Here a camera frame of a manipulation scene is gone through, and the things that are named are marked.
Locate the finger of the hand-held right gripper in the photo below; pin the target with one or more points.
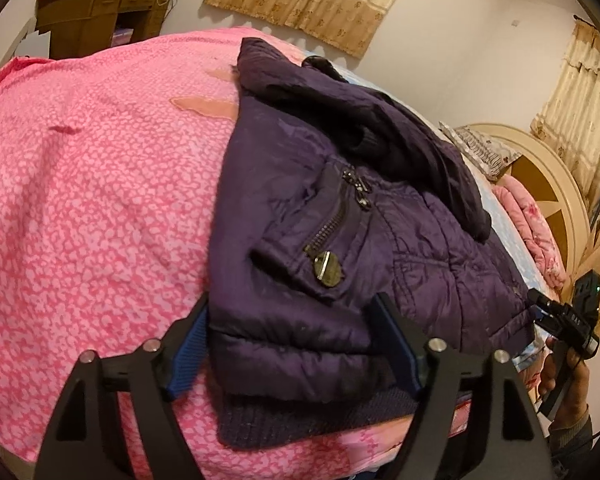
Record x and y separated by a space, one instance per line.
544 307

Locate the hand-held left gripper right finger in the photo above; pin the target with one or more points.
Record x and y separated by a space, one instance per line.
395 340

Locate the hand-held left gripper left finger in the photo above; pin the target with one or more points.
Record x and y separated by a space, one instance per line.
187 355

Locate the purple quilted jacket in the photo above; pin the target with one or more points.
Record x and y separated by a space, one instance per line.
305 235

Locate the person's right forearm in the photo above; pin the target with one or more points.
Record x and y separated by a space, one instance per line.
572 435

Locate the person's right hand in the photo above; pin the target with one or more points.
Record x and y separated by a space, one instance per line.
577 380

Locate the folded pink blanket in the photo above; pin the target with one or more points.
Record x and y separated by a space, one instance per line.
535 225

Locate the cream wooden headboard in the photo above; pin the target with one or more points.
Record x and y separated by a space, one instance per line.
540 180

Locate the patterned grey pillow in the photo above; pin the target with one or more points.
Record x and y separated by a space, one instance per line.
485 152

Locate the pink and blue bed cover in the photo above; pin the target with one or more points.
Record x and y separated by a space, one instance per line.
105 185

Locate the beige side curtain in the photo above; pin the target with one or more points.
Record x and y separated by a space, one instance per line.
580 110

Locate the stack of boxes under desk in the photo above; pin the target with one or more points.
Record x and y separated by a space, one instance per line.
121 37

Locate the brown wooden desk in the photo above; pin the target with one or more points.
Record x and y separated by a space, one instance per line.
80 25

